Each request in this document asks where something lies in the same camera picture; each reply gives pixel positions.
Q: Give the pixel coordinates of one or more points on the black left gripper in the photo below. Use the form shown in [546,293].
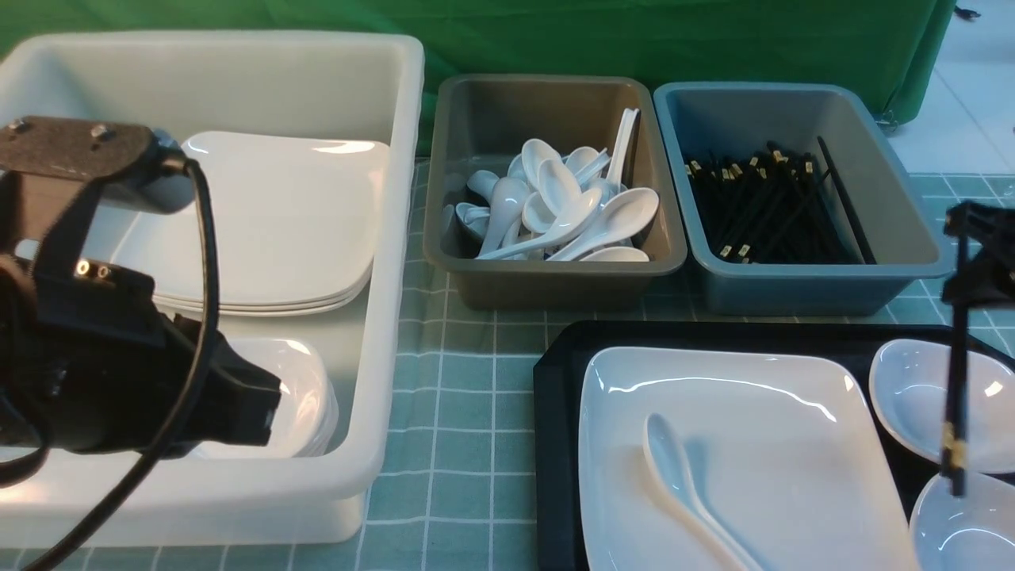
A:
[88,363]

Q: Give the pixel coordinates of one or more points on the white ceramic spoon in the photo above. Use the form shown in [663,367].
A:
[670,468]

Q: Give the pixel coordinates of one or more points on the white small bowl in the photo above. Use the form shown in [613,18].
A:
[971,532]
[907,384]

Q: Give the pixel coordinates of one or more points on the white spoon pile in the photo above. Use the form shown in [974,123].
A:
[557,185]
[508,196]

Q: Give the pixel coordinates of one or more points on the white small bowl upper right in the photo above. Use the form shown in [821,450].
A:
[907,384]

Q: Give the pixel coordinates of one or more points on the green backdrop cloth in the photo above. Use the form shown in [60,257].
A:
[883,51]

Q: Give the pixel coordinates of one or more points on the middle stacked white square plate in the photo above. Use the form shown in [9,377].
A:
[317,305]

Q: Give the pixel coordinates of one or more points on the green checkered tablecloth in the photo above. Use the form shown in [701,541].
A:
[457,489]

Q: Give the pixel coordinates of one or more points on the bottom stacked white square plate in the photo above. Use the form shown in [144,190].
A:
[317,311]

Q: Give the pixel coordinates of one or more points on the white spoon centre pile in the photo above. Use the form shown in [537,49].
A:
[557,185]

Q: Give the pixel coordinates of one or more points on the white spoon leaning upright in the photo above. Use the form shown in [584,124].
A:
[622,141]

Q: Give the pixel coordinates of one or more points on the top stacked white bowl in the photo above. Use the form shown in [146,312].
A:
[308,411]

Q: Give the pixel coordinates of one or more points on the large white plastic tub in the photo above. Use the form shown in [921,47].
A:
[301,83]

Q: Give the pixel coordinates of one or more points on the top stacked white square plate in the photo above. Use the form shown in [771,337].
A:
[296,225]

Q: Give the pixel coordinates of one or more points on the blue-grey chopstick bin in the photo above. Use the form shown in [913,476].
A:
[765,225]

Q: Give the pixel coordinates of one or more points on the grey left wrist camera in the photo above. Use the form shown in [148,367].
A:
[128,159]

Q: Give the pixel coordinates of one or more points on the black serving tray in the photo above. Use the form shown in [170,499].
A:
[559,379]

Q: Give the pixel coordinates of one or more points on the white small bowl lower right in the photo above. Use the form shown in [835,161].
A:
[971,532]

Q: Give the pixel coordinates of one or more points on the white spoon front large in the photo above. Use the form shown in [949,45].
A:
[623,217]

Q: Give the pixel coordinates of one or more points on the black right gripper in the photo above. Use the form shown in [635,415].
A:
[984,269]

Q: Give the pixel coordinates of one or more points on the large white rice plate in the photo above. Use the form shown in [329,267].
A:
[782,448]

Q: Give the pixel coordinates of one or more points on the stacked white square plate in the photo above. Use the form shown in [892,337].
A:
[317,311]
[317,305]
[296,225]

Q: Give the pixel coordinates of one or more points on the brown-grey spoon bin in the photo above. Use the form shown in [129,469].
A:
[482,122]

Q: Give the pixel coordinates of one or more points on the white spoon left pile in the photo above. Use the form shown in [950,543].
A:
[508,196]

